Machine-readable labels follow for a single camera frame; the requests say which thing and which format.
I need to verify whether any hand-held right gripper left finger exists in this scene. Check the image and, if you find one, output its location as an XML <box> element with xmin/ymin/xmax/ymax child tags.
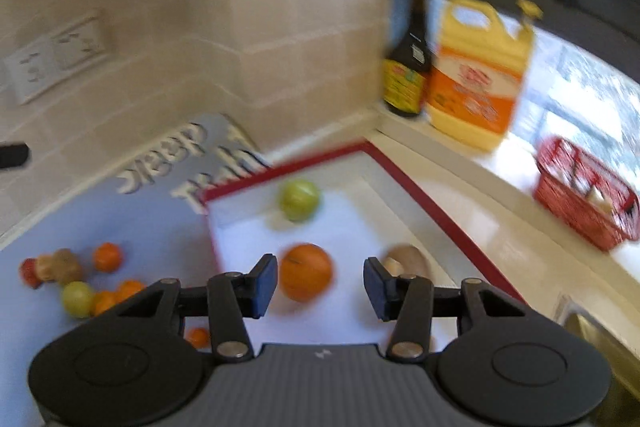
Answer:
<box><xmin>102</xmin><ymin>253</ymin><xmax>279</xmax><ymax>363</ymax></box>

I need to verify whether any brown kiwi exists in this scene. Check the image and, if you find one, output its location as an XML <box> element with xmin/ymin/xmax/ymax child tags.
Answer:
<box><xmin>52</xmin><ymin>249</ymin><xmax>84</xmax><ymax>286</ymax></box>

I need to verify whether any yellow-green lime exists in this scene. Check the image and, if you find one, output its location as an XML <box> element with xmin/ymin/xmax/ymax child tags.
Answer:
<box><xmin>61</xmin><ymin>281</ymin><xmax>96</xmax><ymax>319</ymax></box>

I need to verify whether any red and tan toy mushroom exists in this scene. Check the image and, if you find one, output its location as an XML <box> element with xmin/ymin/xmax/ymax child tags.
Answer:
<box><xmin>19</xmin><ymin>254</ymin><xmax>57</xmax><ymax>290</ymax></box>

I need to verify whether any red plastic basket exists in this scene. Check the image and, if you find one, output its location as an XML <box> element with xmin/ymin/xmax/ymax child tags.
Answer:
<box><xmin>532</xmin><ymin>136</ymin><xmax>640</xmax><ymax>252</ymax></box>

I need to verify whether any white tray with red rim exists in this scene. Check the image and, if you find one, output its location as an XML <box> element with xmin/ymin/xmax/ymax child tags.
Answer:
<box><xmin>199</xmin><ymin>140</ymin><xmax>527</xmax><ymax>350</ymax></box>

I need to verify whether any small tangerine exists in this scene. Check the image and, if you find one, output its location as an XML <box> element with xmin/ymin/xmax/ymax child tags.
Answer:
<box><xmin>92</xmin><ymin>290</ymin><xmax>119</xmax><ymax>316</ymax></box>
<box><xmin>93</xmin><ymin>242</ymin><xmax>124</xmax><ymax>273</ymax></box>
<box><xmin>185</xmin><ymin>327</ymin><xmax>210</xmax><ymax>349</ymax></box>
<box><xmin>115</xmin><ymin>279</ymin><xmax>146</xmax><ymax>304</ymax></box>

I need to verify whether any blue mat with white letters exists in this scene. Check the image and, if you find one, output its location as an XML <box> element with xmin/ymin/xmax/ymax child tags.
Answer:
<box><xmin>0</xmin><ymin>111</ymin><xmax>274</xmax><ymax>427</ymax></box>

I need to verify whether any large orange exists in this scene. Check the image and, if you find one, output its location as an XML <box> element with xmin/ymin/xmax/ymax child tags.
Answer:
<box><xmin>279</xmin><ymin>243</ymin><xmax>334</xmax><ymax>303</ymax></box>

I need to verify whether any dark sauce bottle yellow cap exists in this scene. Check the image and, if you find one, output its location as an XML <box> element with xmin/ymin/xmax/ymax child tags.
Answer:
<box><xmin>382</xmin><ymin>0</ymin><xmax>434</xmax><ymax>118</ymax></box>

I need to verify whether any white wall socket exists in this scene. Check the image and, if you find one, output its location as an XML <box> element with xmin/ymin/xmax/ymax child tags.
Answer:
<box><xmin>2</xmin><ymin>11</ymin><xmax>114</xmax><ymax>106</ymax></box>

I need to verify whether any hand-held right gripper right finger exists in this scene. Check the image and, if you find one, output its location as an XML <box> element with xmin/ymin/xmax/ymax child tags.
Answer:
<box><xmin>363</xmin><ymin>256</ymin><xmax>531</xmax><ymax>362</ymax></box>

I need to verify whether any green apple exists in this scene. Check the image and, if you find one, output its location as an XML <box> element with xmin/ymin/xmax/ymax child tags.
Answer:
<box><xmin>278</xmin><ymin>178</ymin><xmax>321</xmax><ymax>223</ymax></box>

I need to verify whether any yellow oil jug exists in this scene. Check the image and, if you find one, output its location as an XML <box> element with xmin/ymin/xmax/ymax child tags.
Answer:
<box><xmin>424</xmin><ymin>0</ymin><xmax>544</xmax><ymax>152</ymax></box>

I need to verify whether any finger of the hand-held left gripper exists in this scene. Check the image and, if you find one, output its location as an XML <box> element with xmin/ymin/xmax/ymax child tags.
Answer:
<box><xmin>0</xmin><ymin>142</ymin><xmax>31</xmax><ymax>169</ymax></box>

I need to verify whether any steel sink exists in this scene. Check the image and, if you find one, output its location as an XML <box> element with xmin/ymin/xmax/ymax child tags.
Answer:
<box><xmin>559</xmin><ymin>296</ymin><xmax>640</xmax><ymax>427</ymax></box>

